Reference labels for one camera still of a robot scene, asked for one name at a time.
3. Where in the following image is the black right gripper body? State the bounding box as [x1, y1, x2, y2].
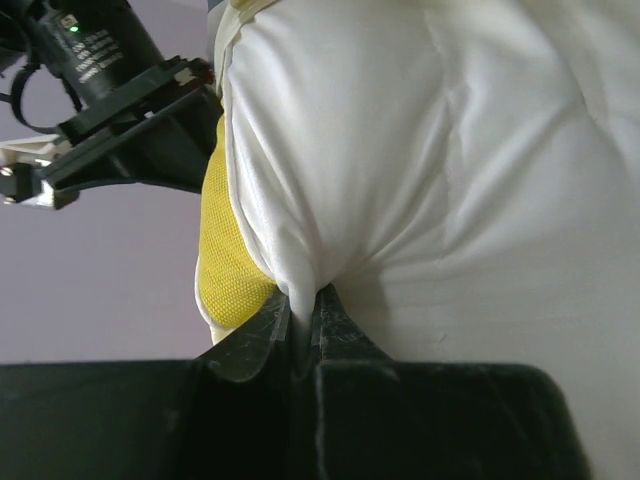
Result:
[37, 57, 222, 193]

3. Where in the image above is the white pillow yellow edge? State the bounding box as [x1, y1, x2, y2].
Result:
[195, 1, 639, 479]

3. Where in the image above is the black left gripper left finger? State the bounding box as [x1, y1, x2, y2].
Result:
[1, 293, 289, 479]

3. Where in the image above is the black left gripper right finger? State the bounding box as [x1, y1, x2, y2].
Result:
[299, 286, 591, 479]

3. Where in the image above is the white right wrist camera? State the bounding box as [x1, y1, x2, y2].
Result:
[1, 134, 80, 210]

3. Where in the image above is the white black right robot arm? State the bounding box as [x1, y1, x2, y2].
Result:
[1, 1, 221, 203]

